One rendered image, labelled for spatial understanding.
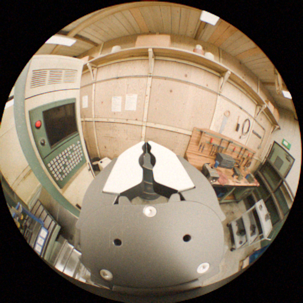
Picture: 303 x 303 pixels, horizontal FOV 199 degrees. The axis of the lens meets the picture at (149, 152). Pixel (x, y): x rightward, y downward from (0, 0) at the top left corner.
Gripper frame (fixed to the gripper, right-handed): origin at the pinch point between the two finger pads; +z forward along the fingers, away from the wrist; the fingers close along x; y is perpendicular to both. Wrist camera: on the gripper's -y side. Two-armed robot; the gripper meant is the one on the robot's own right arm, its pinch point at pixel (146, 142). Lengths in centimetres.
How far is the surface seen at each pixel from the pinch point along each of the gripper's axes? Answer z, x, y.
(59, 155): 29, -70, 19
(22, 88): -2.5, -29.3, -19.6
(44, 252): -62, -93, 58
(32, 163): -4.2, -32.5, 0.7
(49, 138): 26, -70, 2
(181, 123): 131, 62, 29
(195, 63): 127, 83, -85
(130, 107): 153, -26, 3
